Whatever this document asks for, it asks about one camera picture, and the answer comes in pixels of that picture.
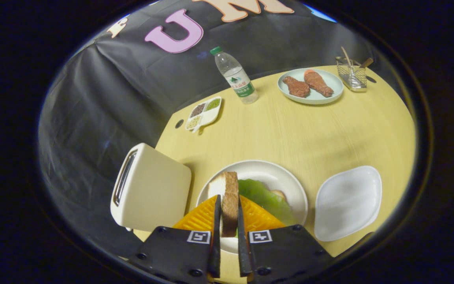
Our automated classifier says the black backdrop cloth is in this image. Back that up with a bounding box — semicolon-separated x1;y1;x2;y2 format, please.
38;0;409;257

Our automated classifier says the white rounded square plate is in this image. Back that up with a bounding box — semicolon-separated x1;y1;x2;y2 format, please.
314;166;382;242

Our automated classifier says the white divided condiment dish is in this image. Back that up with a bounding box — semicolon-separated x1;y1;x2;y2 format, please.
184;96;222;133

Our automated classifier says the plain white bread slice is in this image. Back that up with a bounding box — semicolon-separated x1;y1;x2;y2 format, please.
207;171;240;238

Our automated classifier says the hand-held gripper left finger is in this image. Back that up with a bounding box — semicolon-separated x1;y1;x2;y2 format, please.
128;194;221;282

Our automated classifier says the round beige plate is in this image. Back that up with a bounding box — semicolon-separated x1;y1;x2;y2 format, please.
195;160;309;255

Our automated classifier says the brown fried meat piece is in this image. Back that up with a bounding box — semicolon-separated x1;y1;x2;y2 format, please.
283;76;311;98

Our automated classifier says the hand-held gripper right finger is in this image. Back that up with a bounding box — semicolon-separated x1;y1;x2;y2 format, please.
238;195;334;282

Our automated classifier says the cream toaster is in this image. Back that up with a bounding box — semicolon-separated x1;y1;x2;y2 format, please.
110;143;192;232

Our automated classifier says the fried meat piece orange end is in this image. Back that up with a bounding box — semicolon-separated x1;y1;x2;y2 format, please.
304;69;335;97

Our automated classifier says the clear plastic water bottle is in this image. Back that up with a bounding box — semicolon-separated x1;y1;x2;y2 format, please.
210;46;259;105

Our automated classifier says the green lettuce leaf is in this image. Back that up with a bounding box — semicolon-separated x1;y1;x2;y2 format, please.
238;179;298;226

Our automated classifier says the pale green oval plate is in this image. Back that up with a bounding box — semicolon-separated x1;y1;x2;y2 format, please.
277;68;344;105

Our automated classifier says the metal wire cutlery basket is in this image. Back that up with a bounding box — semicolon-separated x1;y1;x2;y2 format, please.
335;56;368;93

